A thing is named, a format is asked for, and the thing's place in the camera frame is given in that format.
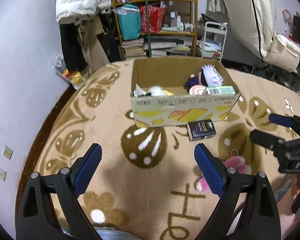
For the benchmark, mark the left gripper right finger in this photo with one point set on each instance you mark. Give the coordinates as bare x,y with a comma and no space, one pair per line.
246,208

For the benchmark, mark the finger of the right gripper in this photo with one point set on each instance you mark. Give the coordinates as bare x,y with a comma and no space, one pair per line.
292,122
268,141

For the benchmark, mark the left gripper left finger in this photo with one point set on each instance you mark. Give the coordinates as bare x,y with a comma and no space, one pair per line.
37,217

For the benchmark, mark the green tissue pack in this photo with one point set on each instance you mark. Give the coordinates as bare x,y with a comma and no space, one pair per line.
220,90

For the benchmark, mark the purple doll plush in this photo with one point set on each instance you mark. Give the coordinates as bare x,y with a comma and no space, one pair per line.
208,77

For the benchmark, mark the white chick plush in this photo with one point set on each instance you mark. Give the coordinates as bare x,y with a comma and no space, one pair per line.
155,91

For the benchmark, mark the clear plastic packet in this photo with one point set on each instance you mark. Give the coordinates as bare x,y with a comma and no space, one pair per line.
138,91

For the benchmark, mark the right hand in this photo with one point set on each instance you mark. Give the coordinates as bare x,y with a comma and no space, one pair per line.
295,189

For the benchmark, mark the cream cushion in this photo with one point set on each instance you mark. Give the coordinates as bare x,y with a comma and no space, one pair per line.
283,53

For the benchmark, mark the black face box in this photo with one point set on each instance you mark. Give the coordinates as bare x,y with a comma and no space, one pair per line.
199,130

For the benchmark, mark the pink swirl plush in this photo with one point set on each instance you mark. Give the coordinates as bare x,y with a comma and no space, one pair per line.
197,90

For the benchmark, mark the white utility cart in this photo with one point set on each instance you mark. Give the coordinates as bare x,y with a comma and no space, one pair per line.
212,38

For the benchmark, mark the yellow plush toy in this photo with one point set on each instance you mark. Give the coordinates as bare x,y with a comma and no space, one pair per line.
168,93

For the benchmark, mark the cardboard box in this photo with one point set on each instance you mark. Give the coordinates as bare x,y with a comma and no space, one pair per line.
171,74

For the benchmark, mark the book pile right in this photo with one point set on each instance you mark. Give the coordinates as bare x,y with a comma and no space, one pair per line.
168,45

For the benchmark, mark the snack bag on floor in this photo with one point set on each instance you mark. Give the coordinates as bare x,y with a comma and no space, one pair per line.
74,77

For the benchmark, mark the wooden bookshelf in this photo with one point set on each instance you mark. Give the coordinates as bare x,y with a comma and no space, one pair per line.
181,18

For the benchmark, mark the red gift bag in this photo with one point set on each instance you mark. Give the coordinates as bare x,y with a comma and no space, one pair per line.
156,16

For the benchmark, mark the book stack left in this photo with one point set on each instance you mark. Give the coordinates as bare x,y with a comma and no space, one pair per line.
133,49

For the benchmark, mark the beige hanging coat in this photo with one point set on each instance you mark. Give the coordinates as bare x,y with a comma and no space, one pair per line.
92,50

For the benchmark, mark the teal bag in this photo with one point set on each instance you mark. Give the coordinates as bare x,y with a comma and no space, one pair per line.
129,17

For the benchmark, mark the green pole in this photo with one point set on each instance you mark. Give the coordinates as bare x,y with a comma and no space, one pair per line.
148,30

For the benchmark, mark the lower wall socket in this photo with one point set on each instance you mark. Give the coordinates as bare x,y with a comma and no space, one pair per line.
2,174

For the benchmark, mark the wall socket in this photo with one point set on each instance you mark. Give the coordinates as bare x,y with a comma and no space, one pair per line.
2,174
7,152

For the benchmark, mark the upper wall socket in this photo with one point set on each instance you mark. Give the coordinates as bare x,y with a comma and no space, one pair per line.
7,152

